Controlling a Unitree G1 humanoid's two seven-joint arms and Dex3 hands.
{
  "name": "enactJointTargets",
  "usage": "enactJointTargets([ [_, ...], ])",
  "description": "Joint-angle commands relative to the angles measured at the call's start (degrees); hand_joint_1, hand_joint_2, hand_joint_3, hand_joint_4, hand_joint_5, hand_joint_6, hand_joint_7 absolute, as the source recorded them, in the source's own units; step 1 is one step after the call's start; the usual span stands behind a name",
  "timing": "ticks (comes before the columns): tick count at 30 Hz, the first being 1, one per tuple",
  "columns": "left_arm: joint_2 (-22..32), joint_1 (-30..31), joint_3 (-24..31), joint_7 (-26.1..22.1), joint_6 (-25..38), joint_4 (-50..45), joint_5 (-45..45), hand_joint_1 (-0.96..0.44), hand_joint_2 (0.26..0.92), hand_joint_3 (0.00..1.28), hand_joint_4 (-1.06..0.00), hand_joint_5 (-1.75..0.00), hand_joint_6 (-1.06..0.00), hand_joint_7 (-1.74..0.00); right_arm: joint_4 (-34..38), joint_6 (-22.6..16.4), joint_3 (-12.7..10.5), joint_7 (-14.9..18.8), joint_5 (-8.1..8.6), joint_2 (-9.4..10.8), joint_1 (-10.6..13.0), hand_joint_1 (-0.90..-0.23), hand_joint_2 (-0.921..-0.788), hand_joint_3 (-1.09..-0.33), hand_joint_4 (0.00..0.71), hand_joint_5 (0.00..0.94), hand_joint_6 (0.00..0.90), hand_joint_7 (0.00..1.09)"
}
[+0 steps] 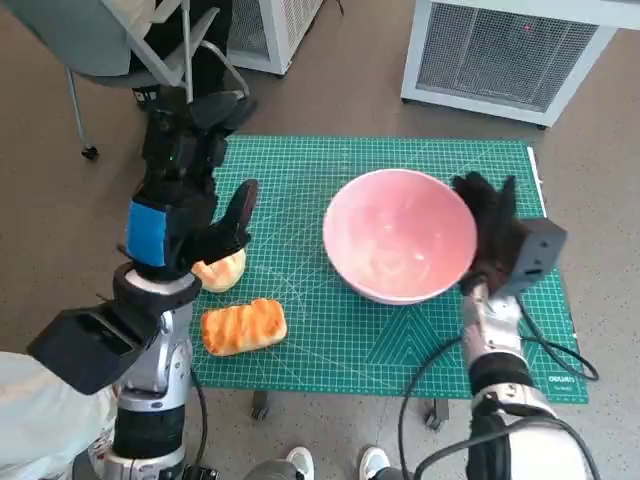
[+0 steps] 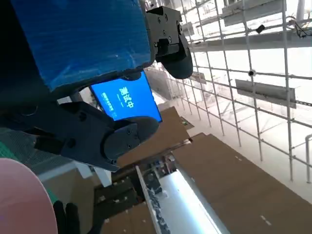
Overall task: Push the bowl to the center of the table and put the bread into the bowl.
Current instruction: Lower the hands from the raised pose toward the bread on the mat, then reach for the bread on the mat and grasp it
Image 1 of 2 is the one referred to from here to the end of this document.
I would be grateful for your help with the round toy bread bun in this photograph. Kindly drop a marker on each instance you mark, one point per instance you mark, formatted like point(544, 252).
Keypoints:
point(225, 275)

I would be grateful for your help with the green cutting mat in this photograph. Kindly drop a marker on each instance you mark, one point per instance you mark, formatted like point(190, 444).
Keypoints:
point(310, 325)

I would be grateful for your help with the rectangular toy bread loaf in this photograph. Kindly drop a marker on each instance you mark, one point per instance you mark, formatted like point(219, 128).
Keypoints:
point(245, 327)

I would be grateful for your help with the pink bowl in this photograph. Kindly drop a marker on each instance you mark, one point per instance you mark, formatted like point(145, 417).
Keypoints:
point(400, 235)

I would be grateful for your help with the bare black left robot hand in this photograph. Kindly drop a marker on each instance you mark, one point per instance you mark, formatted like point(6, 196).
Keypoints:
point(185, 220)

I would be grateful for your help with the small white mesh cabinet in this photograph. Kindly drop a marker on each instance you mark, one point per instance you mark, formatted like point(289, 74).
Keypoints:
point(280, 30)

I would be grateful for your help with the white fabric with red print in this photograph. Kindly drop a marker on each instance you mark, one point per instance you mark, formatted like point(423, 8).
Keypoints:
point(40, 425)

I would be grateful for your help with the black box device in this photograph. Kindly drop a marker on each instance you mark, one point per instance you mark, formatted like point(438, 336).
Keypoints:
point(200, 473)

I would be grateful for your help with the large white mesh cabinet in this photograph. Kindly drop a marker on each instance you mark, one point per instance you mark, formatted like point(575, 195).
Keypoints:
point(500, 50)

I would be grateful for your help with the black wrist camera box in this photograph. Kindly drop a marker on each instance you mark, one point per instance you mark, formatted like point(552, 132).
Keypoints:
point(537, 250)
point(85, 345)

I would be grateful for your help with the table leg with caster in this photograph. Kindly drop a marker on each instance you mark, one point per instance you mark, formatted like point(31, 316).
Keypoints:
point(439, 414)
point(261, 404)

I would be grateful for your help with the person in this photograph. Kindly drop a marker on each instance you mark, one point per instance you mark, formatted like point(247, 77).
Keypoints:
point(210, 30)

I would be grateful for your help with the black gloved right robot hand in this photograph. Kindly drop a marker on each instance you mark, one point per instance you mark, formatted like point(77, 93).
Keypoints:
point(492, 225)

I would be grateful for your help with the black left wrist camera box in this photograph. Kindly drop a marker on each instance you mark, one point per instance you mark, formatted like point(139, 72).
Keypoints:
point(85, 345)

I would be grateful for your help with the cream cushion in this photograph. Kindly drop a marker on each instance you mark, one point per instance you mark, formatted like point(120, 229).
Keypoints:
point(132, 12)

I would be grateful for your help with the grey chair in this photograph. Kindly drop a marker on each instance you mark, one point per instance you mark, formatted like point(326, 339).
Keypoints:
point(60, 30)

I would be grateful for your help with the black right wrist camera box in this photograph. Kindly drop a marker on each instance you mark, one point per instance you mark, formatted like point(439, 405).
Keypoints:
point(537, 250)

